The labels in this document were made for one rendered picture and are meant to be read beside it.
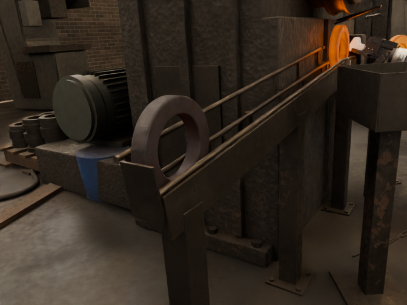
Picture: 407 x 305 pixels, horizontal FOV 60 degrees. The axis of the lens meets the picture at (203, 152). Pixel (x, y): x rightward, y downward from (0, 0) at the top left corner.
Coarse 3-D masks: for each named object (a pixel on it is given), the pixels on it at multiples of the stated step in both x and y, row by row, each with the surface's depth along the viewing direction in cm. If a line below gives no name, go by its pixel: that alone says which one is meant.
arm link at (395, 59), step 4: (400, 48) 141; (404, 48) 141; (396, 52) 141; (400, 52) 140; (404, 52) 140; (396, 56) 141; (400, 56) 140; (404, 56) 140; (392, 60) 142; (396, 60) 141; (400, 60) 141
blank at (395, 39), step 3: (396, 36) 172; (399, 36) 172; (402, 36) 172; (405, 36) 173; (390, 39) 173; (393, 39) 172; (396, 39) 171; (399, 39) 172; (402, 39) 173; (405, 39) 173; (399, 42) 172; (402, 42) 173; (405, 42) 174; (402, 45) 175; (405, 45) 174; (405, 48) 175
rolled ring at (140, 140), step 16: (176, 96) 60; (144, 112) 58; (160, 112) 57; (176, 112) 60; (192, 112) 64; (144, 128) 56; (160, 128) 57; (192, 128) 67; (144, 144) 55; (192, 144) 68; (208, 144) 70; (144, 160) 56; (192, 160) 68; (160, 176) 59; (176, 176) 66
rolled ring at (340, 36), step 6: (336, 30) 137; (342, 30) 139; (336, 36) 136; (342, 36) 146; (348, 36) 147; (330, 42) 137; (336, 42) 136; (342, 42) 148; (348, 42) 148; (330, 48) 137; (336, 48) 136; (342, 48) 149; (348, 48) 149; (330, 54) 138; (336, 54) 137; (342, 54) 149; (330, 60) 140; (336, 60) 138; (330, 66) 142
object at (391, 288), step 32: (384, 64) 104; (352, 96) 95; (384, 96) 81; (384, 128) 83; (384, 160) 99; (384, 192) 102; (384, 224) 105; (384, 256) 108; (352, 288) 116; (384, 288) 115
